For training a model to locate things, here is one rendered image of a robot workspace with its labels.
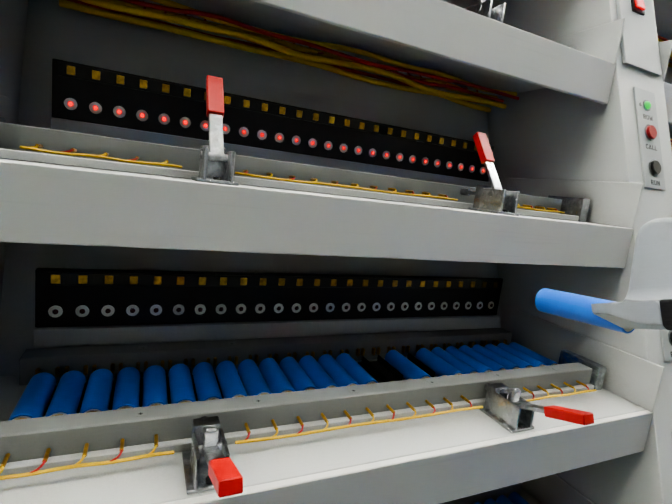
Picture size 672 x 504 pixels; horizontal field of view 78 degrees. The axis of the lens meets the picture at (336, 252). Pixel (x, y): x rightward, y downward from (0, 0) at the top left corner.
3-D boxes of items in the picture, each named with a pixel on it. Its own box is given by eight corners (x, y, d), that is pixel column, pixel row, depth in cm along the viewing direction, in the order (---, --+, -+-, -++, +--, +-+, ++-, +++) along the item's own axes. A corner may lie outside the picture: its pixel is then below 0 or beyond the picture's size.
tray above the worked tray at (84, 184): (624, 268, 47) (653, 142, 45) (-103, 238, 22) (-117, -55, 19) (491, 239, 65) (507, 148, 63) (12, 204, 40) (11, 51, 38)
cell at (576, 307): (530, 304, 31) (620, 326, 25) (541, 283, 31) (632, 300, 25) (544, 316, 32) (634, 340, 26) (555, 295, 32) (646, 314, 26)
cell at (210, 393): (212, 379, 39) (223, 416, 33) (191, 381, 38) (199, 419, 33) (213, 361, 39) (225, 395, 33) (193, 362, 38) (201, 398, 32)
